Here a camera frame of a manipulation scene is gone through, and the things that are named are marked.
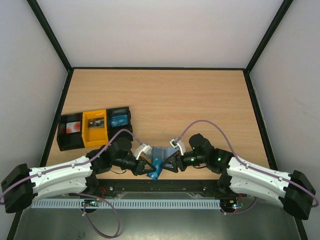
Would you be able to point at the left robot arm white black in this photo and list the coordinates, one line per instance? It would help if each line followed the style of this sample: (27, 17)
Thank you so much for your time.
(24, 186)

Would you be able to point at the black aluminium frame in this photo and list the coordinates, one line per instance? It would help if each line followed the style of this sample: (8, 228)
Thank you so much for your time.
(281, 12)

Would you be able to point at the blue card in tray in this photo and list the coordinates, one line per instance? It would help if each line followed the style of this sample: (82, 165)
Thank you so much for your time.
(119, 120)

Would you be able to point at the yellow tray middle compartment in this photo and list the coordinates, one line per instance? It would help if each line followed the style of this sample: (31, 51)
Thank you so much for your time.
(97, 136)

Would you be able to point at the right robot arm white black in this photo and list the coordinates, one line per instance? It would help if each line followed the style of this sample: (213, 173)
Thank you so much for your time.
(291, 191)

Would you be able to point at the black tray left compartment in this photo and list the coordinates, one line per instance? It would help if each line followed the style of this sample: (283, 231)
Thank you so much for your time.
(71, 141)

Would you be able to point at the teal leather card holder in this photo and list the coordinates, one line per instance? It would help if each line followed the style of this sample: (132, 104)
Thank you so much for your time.
(161, 153)

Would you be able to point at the black tray right compartment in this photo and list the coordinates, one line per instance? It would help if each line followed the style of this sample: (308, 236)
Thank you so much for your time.
(118, 111)

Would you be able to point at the light blue slotted cable duct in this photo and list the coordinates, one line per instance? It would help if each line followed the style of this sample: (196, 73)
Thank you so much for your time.
(148, 204)

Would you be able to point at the black VIP card in tray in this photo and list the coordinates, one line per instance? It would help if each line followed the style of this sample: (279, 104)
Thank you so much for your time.
(95, 123)

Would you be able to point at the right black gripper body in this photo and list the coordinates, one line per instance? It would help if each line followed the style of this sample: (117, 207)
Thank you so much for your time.
(178, 163)

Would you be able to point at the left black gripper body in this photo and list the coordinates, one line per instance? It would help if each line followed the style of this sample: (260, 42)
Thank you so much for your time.
(128, 167)

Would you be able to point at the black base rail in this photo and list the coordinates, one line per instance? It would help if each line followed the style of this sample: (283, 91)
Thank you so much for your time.
(113, 187)

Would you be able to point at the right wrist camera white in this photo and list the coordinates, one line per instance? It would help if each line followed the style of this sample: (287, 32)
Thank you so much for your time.
(178, 144)

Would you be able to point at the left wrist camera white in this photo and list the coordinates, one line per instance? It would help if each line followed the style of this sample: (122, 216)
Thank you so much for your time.
(143, 148)

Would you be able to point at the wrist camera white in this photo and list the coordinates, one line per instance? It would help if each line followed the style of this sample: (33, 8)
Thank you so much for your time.
(178, 144)
(143, 148)

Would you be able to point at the black tray compartment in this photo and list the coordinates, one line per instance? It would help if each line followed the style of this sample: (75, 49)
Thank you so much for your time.
(71, 141)
(118, 111)

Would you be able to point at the blue VIP card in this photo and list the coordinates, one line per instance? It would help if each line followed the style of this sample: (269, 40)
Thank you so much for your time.
(157, 164)

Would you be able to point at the red white card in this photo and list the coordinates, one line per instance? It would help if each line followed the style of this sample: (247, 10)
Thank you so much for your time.
(73, 127)

